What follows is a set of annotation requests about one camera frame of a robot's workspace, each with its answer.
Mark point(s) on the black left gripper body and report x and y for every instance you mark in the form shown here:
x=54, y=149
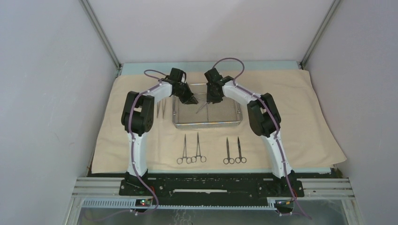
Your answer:
x=179, y=90

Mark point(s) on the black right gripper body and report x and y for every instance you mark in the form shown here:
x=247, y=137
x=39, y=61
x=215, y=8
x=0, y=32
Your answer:
x=211, y=96

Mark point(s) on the metal surgical instrument tray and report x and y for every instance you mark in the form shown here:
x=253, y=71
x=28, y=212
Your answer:
x=224, y=114

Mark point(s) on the metal tweezers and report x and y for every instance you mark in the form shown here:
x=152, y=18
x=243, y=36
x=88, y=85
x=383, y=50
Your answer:
x=160, y=110

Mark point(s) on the metal hemostat clamp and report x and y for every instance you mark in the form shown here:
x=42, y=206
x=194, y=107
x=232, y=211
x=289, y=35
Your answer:
x=184, y=157
x=198, y=156

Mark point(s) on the metal surgical scissors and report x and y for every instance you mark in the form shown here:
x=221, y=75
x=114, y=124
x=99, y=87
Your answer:
x=240, y=158

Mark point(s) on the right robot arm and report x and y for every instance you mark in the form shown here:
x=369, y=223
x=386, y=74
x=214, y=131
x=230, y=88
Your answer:
x=263, y=115

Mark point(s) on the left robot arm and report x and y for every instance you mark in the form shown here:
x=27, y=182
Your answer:
x=138, y=115

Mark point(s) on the metal surgical forceps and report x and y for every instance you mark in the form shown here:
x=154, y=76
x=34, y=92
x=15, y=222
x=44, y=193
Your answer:
x=164, y=107

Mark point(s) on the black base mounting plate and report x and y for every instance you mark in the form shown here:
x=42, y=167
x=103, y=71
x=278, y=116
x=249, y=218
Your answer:
x=261, y=184

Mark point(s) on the aluminium frame rail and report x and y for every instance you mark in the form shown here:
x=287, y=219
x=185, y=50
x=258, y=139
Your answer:
x=104, y=193

